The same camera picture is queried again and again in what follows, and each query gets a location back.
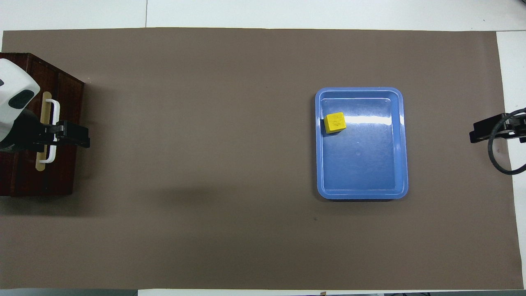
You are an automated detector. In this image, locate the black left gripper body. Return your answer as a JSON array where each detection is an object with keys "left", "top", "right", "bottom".
[{"left": 0, "top": 108, "right": 44, "bottom": 153}]

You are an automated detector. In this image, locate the brown table mat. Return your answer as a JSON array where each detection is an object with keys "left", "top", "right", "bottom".
[{"left": 0, "top": 27, "right": 524, "bottom": 290}]

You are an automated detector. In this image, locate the white drawer handle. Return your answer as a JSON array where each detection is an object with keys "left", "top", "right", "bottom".
[{"left": 39, "top": 99, "right": 60, "bottom": 164}]

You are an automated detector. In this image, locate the blue plastic tray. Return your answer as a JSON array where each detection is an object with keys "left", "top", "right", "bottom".
[{"left": 315, "top": 87, "right": 409, "bottom": 200}]

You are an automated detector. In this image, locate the dark wooden cabinet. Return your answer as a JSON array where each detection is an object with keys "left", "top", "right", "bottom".
[{"left": 0, "top": 53, "right": 85, "bottom": 197}]

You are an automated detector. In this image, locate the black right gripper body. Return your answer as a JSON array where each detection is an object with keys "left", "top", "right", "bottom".
[{"left": 509, "top": 111, "right": 526, "bottom": 144}]

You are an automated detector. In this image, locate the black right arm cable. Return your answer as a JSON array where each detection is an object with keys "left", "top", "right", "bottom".
[{"left": 487, "top": 108, "right": 526, "bottom": 176}]

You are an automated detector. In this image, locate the yellow block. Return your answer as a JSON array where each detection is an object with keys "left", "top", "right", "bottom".
[{"left": 323, "top": 111, "right": 347, "bottom": 134}]

